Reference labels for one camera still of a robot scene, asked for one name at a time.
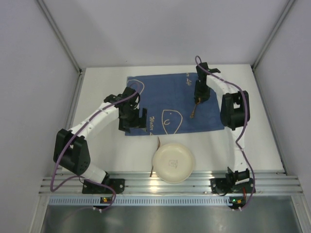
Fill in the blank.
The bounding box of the gold metal spoon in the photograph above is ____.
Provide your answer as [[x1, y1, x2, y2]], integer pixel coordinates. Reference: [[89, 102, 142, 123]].
[[190, 98, 201, 118]]

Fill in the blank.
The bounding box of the brown fork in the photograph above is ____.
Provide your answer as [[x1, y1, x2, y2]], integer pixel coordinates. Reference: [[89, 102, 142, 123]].
[[149, 136, 161, 177]]

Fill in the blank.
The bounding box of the blue fish placemat cloth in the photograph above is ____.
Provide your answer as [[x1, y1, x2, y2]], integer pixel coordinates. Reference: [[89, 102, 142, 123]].
[[125, 73, 224, 136]]

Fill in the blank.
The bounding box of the cream ceramic plate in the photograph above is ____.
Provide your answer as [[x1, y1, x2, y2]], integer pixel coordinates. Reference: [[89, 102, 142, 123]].
[[153, 143, 195, 183]]

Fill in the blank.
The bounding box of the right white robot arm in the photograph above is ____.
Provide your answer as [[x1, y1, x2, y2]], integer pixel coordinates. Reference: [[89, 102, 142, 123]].
[[194, 62, 250, 174]]

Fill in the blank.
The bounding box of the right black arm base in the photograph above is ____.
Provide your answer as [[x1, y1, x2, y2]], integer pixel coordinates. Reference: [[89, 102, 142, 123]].
[[210, 167, 255, 196]]

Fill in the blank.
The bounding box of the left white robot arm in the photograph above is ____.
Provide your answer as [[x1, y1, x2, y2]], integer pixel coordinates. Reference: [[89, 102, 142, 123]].
[[53, 87, 147, 185]]

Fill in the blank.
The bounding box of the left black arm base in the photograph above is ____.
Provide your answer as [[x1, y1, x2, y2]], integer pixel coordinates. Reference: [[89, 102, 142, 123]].
[[82, 178, 125, 194]]

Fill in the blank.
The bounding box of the aluminium rail frame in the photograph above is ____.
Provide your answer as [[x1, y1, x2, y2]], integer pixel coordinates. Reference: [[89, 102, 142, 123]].
[[39, 171, 303, 196]]

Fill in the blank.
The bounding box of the slotted cable duct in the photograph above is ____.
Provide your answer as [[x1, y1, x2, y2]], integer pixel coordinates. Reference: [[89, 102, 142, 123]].
[[48, 196, 246, 207]]

